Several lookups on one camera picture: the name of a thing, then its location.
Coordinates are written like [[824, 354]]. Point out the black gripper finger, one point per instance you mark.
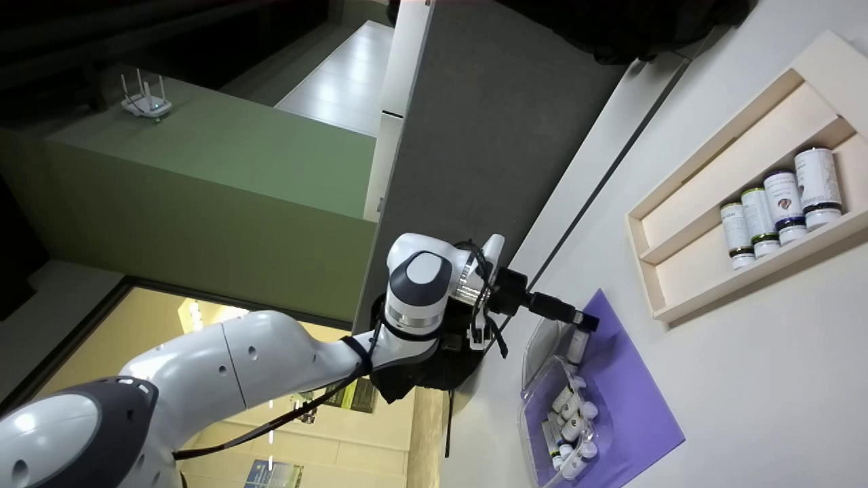
[[584, 326], [556, 310]]

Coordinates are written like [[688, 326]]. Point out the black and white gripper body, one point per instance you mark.
[[485, 289]]

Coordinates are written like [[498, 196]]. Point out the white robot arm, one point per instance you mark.
[[430, 329]]

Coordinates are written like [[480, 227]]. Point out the wooden shelf box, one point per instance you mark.
[[819, 98]]

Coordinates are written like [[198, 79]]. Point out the purple paper sheet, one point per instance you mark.
[[633, 429]]

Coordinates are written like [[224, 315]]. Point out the grey partition panel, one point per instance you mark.
[[498, 112]]

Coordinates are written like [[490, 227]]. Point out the white bottle pale green label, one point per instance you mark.
[[736, 234]]

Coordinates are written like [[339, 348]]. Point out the white bottle blue label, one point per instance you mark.
[[784, 208]]

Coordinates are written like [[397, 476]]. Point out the green cabinet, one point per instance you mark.
[[224, 198]]

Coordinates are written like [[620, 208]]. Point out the white bottle dark label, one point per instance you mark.
[[818, 183]]

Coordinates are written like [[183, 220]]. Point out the white wifi router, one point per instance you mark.
[[144, 98]]

